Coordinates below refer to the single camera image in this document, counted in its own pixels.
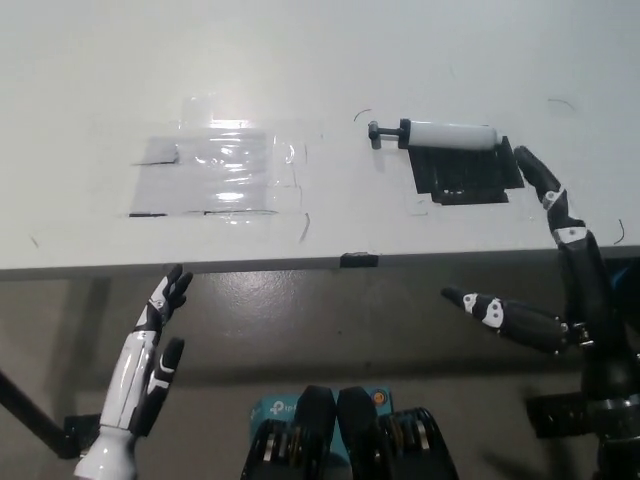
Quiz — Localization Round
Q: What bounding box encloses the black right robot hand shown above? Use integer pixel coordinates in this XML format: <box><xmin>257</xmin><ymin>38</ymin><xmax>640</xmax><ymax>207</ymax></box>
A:
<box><xmin>440</xmin><ymin>144</ymin><xmax>640</xmax><ymax>402</ymax></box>

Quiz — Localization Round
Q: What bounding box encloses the black diagonal table leg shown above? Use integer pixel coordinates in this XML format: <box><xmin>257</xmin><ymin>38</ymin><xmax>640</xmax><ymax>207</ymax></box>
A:
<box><xmin>0</xmin><ymin>369</ymin><xmax>69</xmax><ymax>446</ymax></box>

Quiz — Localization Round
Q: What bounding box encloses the white air pump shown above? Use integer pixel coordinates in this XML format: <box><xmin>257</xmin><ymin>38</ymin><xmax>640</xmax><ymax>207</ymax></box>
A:
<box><xmin>368</xmin><ymin>118</ymin><xmax>503</xmax><ymax>151</ymax></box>

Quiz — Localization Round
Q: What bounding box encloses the transparent plastic sheet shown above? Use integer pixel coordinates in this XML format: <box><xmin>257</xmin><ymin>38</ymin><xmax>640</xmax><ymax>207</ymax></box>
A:
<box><xmin>119</xmin><ymin>92</ymin><xmax>311</xmax><ymax>219</ymax></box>

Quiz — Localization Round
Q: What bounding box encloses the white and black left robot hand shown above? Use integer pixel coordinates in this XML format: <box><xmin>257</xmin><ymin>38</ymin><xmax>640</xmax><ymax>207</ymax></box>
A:
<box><xmin>97</xmin><ymin>264</ymin><xmax>195</xmax><ymax>441</ymax></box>

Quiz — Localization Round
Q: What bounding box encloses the blue round object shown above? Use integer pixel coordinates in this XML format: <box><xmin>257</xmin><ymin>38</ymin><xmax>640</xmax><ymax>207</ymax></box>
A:
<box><xmin>612</xmin><ymin>267</ymin><xmax>640</xmax><ymax>297</ymax></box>

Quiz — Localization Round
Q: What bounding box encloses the black tape patch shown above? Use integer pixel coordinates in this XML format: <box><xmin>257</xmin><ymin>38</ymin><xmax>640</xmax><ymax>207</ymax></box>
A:
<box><xmin>408</xmin><ymin>134</ymin><xmax>526</xmax><ymax>205</ymax></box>

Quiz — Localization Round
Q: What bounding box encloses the black table edge clip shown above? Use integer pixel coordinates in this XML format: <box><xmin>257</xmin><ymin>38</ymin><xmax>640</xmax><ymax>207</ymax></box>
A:
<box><xmin>339</xmin><ymin>252</ymin><xmax>380</xmax><ymax>269</ymax></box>

